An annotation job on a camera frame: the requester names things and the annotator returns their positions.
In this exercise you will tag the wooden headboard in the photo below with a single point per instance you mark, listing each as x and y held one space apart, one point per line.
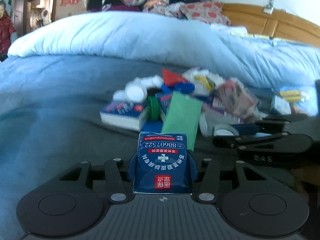
275 22

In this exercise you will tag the white bottle cap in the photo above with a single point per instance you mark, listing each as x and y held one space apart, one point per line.
140 81
156 80
118 95
135 92

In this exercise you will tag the white round lid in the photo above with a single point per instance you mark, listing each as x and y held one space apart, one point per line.
222 130

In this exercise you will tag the white yellow packet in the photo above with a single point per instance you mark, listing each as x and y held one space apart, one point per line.
202 80

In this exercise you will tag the reddish printed box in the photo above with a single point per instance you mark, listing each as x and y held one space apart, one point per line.
235 97

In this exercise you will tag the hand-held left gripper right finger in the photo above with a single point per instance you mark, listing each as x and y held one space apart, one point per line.
194 171

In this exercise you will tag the grey blue bed blanket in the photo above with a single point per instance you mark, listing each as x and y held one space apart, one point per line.
62 120

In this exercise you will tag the red dotted floral pillow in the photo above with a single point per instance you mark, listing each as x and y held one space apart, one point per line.
205 12

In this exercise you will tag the blue bottle cap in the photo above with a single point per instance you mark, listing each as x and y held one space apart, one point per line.
185 87
166 88

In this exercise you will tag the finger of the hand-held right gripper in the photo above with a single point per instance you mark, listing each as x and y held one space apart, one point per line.
225 141
247 129

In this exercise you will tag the light blue duvet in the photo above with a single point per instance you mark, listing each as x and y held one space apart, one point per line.
125 35

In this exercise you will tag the dark cloth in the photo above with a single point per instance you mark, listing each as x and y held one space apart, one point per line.
112 6

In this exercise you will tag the purple white medicine box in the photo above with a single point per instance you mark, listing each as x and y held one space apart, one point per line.
220 116

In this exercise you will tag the red print cardboard box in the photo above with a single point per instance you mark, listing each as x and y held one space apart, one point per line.
72 5

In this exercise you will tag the red triangular packet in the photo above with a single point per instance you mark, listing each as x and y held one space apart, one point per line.
171 77

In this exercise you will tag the green bottle cap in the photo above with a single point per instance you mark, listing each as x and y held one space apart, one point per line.
153 107

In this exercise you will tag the dark blue medicine box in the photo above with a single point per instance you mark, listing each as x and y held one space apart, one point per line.
162 167

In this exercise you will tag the dark wooden door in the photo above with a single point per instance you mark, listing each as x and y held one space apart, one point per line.
21 5

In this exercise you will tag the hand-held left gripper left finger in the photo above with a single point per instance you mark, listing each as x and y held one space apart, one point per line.
130 170

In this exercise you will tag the small white blue box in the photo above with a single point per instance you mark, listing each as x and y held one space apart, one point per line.
280 105

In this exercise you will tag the white wall socket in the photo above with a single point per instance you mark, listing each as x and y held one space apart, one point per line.
269 8

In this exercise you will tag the blue white flat box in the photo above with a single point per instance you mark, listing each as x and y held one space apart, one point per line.
122 112

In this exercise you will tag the green cardboard box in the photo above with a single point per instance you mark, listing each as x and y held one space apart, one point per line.
181 115

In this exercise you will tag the yellow tube clear package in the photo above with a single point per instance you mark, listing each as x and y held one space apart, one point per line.
292 96

